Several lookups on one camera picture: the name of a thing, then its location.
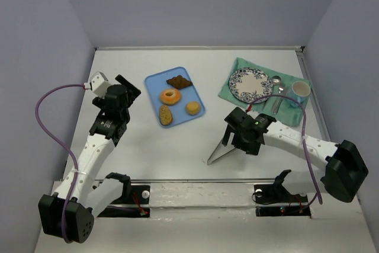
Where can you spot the oval seeded bread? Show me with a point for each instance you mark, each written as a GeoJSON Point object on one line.
{"type": "Point", "coordinates": [165, 115]}

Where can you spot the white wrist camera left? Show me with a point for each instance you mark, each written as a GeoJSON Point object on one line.
{"type": "Point", "coordinates": [99, 84]}

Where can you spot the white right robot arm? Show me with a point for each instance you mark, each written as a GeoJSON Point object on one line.
{"type": "Point", "coordinates": [337, 169]}

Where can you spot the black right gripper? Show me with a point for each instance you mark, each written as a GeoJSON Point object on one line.
{"type": "Point", "coordinates": [232, 127]}

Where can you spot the orange glazed donut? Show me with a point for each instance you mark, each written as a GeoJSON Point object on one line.
{"type": "Point", "coordinates": [170, 96]}

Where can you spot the blue plastic tray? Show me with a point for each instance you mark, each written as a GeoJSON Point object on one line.
{"type": "Point", "coordinates": [156, 83]}

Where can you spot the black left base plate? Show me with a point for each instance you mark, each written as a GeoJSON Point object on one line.
{"type": "Point", "coordinates": [136, 205]}

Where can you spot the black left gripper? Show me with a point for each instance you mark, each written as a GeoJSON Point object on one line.
{"type": "Point", "coordinates": [130, 87]}

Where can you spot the blue floral plate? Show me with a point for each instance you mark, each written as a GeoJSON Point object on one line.
{"type": "Point", "coordinates": [250, 84]}

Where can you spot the green cloth mat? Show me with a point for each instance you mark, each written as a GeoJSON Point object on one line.
{"type": "Point", "coordinates": [287, 114]}

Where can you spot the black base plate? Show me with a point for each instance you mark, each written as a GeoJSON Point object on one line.
{"type": "Point", "coordinates": [136, 205]}
{"type": "Point", "coordinates": [281, 205]}

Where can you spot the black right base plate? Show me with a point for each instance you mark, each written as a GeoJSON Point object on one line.
{"type": "Point", "coordinates": [281, 205]}

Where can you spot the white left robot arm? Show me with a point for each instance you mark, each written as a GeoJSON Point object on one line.
{"type": "Point", "coordinates": [69, 212]}

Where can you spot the small round bun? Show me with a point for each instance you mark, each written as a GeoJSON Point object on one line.
{"type": "Point", "coordinates": [193, 108]}

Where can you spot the silver fork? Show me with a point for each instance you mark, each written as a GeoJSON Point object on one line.
{"type": "Point", "coordinates": [281, 90]}

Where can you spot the dark brown croissant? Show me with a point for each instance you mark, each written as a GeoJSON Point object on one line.
{"type": "Point", "coordinates": [179, 82]}

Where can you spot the silver spoon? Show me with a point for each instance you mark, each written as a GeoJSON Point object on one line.
{"type": "Point", "coordinates": [277, 82]}

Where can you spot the light blue mug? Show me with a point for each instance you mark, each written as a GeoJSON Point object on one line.
{"type": "Point", "coordinates": [299, 92]}

